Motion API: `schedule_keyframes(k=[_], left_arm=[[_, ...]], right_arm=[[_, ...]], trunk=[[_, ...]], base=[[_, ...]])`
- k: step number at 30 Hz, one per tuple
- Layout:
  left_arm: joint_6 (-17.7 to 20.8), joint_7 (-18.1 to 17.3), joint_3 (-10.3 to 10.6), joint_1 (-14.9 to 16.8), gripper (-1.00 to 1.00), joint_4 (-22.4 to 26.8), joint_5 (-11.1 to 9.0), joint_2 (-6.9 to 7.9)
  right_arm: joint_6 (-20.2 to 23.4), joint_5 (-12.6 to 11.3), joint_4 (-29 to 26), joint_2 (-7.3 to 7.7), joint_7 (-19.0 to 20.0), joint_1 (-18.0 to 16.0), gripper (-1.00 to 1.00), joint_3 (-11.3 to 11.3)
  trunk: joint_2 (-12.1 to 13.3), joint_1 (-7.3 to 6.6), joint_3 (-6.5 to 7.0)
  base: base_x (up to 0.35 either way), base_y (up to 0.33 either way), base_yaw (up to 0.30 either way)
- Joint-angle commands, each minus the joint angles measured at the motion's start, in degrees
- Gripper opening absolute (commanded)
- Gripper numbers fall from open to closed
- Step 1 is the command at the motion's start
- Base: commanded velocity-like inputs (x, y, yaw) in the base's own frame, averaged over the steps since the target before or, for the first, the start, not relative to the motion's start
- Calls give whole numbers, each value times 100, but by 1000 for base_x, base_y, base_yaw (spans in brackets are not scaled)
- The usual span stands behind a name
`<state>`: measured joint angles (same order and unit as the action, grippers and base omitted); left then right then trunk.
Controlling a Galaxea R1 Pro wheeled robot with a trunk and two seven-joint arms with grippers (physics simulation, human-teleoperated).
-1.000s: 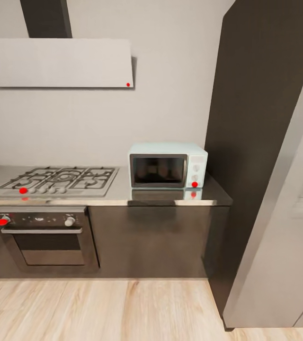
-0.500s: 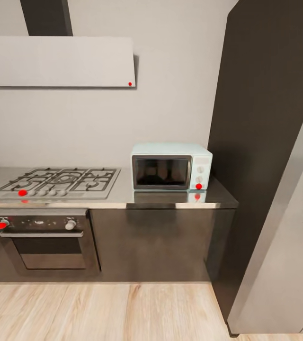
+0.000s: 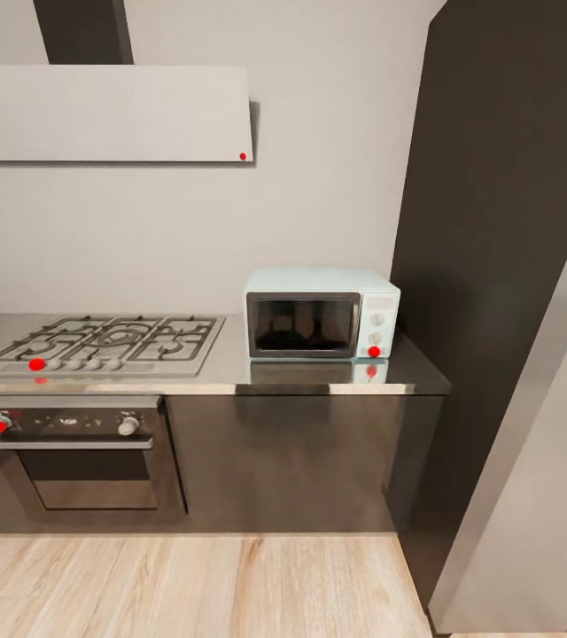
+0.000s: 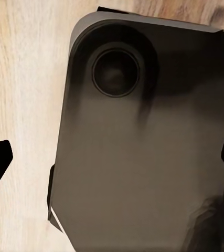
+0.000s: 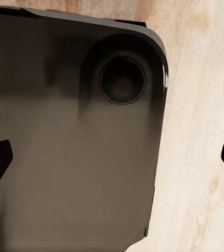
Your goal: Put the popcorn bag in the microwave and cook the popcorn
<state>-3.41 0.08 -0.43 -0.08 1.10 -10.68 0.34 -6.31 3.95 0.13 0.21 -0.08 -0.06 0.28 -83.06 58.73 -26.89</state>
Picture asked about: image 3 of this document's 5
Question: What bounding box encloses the microwave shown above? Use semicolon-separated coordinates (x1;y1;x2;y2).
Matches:
243;268;401;359

